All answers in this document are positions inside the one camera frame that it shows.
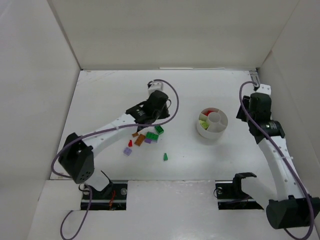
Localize red large lego brick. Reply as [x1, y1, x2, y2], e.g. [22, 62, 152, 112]
[201, 110, 213, 116]

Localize white round divided container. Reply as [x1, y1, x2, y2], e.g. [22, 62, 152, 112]
[196, 107, 229, 141]

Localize lime green lego brick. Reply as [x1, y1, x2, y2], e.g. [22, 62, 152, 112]
[199, 120, 209, 130]

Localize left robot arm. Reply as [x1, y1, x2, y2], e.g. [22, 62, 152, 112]
[58, 90, 170, 193]

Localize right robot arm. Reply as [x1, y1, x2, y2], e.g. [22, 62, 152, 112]
[233, 92, 320, 230]

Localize green 2x2 lego brick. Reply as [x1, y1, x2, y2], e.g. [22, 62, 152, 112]
[154, 125, 164, 135]

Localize green 2x4 lego brick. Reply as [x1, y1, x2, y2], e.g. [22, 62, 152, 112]
[146, 132, 159, 142]

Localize small dark green lego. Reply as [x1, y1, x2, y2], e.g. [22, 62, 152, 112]
[163, 153, 169, 161]

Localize lavender 2x2 lego brick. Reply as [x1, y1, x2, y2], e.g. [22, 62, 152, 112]
[123, 147, 133, 156]

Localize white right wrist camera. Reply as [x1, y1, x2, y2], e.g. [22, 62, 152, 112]
[253, 84, 272, 96]

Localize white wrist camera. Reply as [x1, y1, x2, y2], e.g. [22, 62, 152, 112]
[147, 80, 163, 95]
[253, 84, 272, 96]

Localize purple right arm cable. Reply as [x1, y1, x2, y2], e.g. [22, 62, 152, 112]
[239, 81, 315, 240]

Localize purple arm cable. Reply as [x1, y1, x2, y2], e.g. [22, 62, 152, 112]
[239, 81, 315, 240]
[51, 79, 180, 240]

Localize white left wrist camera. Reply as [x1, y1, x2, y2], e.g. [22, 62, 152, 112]
[147, 80, 163, 95]

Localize aluminium rail right side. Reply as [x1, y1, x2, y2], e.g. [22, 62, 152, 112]
[249, 70, 260, 85]

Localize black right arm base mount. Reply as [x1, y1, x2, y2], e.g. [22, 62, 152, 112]
[213, 172, 263, 210]

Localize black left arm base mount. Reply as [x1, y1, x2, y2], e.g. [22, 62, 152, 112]
[75, 170, 128, 211]

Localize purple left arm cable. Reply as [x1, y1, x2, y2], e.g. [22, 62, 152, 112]
[51, 79, 180, 240]

